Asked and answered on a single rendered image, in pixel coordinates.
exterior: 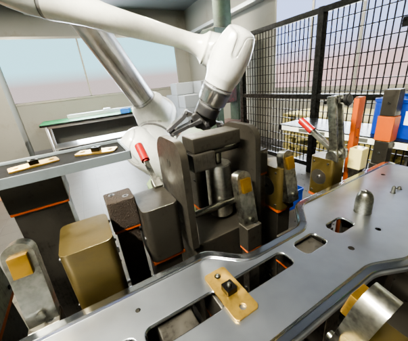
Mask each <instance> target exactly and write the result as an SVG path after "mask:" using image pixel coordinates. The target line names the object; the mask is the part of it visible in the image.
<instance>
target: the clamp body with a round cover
mask: <svg viewBox="0 0 408 341"><path fill-rule="evenodd" d="M109 223H110V219H108V217H107V214H98V215H95V216H93V217H89V218H87V219H83V220H81V221H77V222H74V223H71V224H68V225H65V226H63V227H62V228H61V229H60V244H59V254H58V255H59V262H62V264H63V266H64V269H65V271H66V274H67V276H68V278H69V280H70V283H71V285H72V288H73V290H74V293H75V294H76V297H77V299H78V302H79V304H78V305H79V306H80V307H81V308H82V310H83V309H85V308H87V307H88V306H91V305H92V304H95V303H96V302H99V301H101V300H103V299H105V298H107V297H109V296H111V295H113V294H116V293H118V292H120V291H122V290H124V289H126V288H128V287H129V286H128V284H129V281H128V280H127V279H126V277H125V274H124V270H123V267H122V259H121V258H120V256H119V252H120V248H119V247H118V246H116V242H115V241H116V238H115V237H114V236H113V233H112V230H111V228H110V224H109Z"/></svg>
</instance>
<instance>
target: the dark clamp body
mask: <svg viewBox="0 0 408 341"><path fill-rule="evenodd" d="M133 195H134V196H135V201H136V205H137V209H138V213H139V218H140V221H141V226H139V228H140V231H141V236H142V239H143V244H144V246H145V248H146V250H147V252H148V254H149V256H150V260H151V264H152V268H153V272H154V275H155V274H157V273H159V272H161V271H163V270H165V269H167V268H169V267H171V266H173V265H176V264H178V263H180V262H182V261H183V257H182V253H184V252H185V248H184V245H183V238H182V233H181V225H180V220H179V213H178V208H177V201H176V199H175V198H174V197H173V196H172V195H171V194H170V193H169V192H168V191H167V190H166V189H165V188H164V187H159V188H156V189H154V188H151V189H147V190H145V191H141V192H138V193H136V194H133Z"/></svg>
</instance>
